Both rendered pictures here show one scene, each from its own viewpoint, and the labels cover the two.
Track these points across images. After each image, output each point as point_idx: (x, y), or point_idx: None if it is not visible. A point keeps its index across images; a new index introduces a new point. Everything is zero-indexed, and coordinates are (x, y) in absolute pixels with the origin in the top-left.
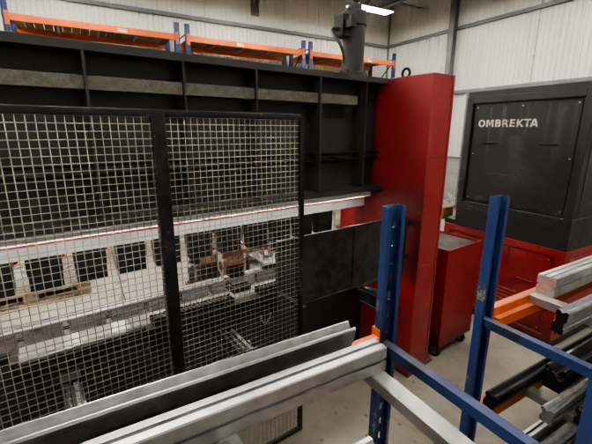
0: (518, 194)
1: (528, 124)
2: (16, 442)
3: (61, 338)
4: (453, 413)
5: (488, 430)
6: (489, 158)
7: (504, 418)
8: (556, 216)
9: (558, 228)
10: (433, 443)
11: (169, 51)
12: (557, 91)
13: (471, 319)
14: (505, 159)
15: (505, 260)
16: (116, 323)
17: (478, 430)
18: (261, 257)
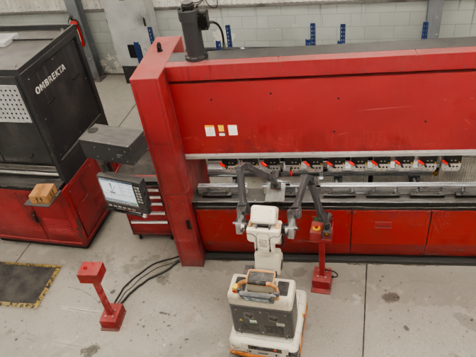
0: (80, 120)
1: (61, 71)
2: None
3: (417, 166)
4: None
5: (224, 180)
6: (56, 112)
7: (210, 180)
8: (96, 115)
9: (103, 120)
10: (251, 188)
11: (357, 42)
12: (64, 39)
13: (109, 224)
14: (64, 105)
15: (96, 168)
16: (392, 166)
17: (227, 183)
18: (280, 190)
